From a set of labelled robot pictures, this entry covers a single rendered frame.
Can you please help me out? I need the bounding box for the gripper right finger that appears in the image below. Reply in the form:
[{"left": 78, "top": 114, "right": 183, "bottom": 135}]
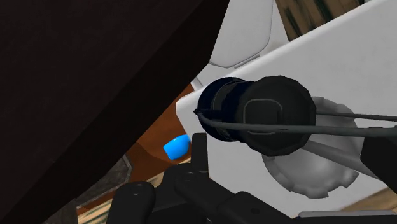
[{"left": 359, "top": 125, "right": 397, "bottom": 194}]

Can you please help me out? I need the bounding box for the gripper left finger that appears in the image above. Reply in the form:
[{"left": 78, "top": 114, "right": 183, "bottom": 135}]
[{"left": 106, "top": 132, "right": 296, "bottom": 224}]

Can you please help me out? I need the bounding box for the small blue cylinder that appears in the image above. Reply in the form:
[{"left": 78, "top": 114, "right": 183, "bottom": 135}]
[{"left": 163, "top": 133, "right": 192, "bottom": 162}]

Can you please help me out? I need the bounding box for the white ribbed round object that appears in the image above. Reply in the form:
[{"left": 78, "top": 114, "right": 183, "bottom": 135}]
[{"left": 261, "top": 96, "right": 366, "bottom": 199}]

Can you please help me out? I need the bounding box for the white toilet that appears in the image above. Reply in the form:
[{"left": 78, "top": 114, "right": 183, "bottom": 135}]
[{"left": 176, "top": 0, "right": 397, "bottom": 218}]

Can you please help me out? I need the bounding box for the black cylindrical device with cord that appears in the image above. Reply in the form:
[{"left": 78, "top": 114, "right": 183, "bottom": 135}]
[{"left": 193, "top": 74, "right": 397, "bottom": 157}]

